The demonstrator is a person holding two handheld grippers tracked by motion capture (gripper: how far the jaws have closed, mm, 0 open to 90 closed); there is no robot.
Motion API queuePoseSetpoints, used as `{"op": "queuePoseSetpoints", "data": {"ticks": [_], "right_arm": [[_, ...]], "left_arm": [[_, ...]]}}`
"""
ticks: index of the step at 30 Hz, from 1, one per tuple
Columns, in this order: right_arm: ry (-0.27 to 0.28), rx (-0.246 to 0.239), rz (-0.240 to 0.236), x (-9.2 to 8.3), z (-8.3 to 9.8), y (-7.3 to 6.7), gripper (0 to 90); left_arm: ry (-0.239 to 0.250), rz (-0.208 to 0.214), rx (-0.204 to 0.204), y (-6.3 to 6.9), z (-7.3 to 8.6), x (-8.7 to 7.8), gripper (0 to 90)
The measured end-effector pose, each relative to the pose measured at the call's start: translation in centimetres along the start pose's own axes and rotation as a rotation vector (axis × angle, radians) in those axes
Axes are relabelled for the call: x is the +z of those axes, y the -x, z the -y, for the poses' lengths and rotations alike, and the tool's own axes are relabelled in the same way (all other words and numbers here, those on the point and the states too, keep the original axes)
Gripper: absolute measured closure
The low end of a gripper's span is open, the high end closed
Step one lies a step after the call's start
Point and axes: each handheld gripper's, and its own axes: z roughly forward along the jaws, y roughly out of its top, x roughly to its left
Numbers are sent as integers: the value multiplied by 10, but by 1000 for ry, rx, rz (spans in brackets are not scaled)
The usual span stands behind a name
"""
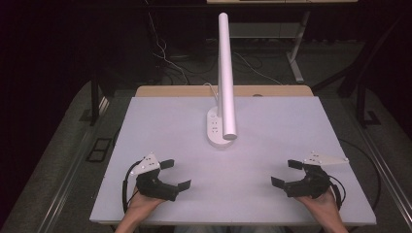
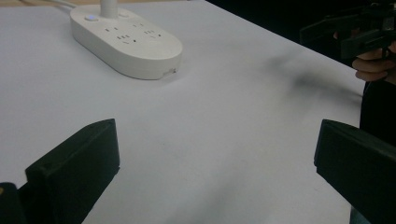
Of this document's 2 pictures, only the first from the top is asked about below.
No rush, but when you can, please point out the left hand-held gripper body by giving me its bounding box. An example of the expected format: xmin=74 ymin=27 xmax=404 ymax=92
xmin=130 ymin=152 xmax=180 ymax=202

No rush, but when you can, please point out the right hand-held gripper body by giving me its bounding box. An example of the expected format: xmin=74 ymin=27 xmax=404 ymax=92
xmin=284 ymin=150 xmax=350 ymax=199

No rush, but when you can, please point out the person's left hand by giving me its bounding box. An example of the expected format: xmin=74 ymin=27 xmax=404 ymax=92
xmin=124 ymin=188 xmax=166 ymax=224

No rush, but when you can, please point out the person's right hand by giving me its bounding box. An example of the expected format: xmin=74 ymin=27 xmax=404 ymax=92
xmin=295 ymin=188 xmax=342 ymax=224

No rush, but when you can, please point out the black metal stand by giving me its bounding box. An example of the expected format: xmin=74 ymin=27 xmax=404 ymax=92
xmin=79 ymin=76 xmax=102 ymax=126
xmin=355 ymin=77 xmax=383 ymax=128

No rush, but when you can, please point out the white desk lamp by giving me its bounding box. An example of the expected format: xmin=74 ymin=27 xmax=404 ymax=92
xmin=206 ymin=12 xmax=239 ymax=150

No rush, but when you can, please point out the white desk leg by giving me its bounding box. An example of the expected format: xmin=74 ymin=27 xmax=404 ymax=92
xmin=286 ymin=11 xmax=311 ymax=84

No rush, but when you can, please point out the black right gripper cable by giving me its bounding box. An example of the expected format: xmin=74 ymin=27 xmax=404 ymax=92
xmin=326 ymin=174 xmax=347 ymax=212

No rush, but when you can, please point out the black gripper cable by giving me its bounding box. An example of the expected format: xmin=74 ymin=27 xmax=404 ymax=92
xmin=121 ymin=159 xmax=144 ymax=215
xmin=326 ymin=174 xmax=347 ymax=212

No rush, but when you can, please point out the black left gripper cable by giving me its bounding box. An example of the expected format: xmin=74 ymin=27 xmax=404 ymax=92
xmin=121 ymin=159 xmax=144 ymax=215

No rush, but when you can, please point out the black rectangular floor frame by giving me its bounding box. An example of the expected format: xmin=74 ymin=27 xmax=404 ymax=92
xmin=85 ymin=137 xmax=113 ymax=163

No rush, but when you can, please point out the white lamp cable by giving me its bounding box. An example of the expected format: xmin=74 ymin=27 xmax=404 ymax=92
xmin=202 ymin=83 xmax=219 ymax=100

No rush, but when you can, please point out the white floor cable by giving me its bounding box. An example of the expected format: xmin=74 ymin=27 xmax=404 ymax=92
xmin=147 ymin=11 xmax=190 ymax=85

